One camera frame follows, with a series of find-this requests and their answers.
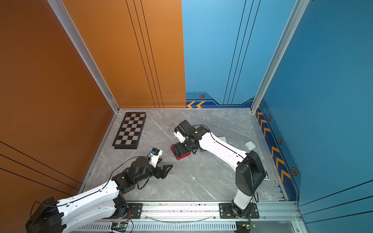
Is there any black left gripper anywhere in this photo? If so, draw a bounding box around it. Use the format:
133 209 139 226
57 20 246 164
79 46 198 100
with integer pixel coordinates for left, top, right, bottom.
135 158 173 185

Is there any red booklet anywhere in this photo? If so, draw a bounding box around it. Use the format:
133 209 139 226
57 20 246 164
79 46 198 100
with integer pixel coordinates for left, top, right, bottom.
171 143 191 161

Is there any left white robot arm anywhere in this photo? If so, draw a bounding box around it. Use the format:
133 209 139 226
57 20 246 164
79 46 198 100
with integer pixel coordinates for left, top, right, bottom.
25 156 173 233

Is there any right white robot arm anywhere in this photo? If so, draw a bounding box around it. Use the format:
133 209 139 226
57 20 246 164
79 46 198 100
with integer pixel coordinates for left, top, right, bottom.
171 127 266 218

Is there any black white chessboard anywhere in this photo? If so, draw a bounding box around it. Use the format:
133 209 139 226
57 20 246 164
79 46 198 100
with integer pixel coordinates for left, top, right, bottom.
112 112 147 150

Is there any left circuit board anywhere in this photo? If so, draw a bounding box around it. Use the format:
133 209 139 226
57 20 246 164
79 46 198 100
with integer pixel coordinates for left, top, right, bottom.
110 222 128 233

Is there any circuit board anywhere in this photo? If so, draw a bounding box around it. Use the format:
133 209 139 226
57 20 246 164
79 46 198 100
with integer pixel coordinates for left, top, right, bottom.
110 222 128 233
235 221 256 233

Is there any clear plastic earphone case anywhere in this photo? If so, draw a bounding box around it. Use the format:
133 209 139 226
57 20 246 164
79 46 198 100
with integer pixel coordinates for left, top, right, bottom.
245 141 256 151

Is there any right circuit board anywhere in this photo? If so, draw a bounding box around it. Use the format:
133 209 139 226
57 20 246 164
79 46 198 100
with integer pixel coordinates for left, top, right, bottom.
235 221 256 233

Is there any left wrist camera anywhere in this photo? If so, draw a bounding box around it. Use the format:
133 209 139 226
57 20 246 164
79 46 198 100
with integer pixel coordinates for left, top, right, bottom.
149 148 163 168

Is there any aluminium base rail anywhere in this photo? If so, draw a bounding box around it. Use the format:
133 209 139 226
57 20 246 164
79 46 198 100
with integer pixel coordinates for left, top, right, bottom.
69 200 304 225

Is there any aluminium corner post right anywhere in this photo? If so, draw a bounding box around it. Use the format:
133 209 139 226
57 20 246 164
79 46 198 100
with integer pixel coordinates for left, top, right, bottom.
251 0 310 114

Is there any aluminium corner post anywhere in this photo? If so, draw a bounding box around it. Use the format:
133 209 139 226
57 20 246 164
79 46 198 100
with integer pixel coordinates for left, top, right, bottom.
251 0 310 114
48 0 120 113

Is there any aluminium corner post left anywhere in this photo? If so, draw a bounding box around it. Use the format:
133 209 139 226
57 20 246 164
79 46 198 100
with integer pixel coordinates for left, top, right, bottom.
48 0 120 113

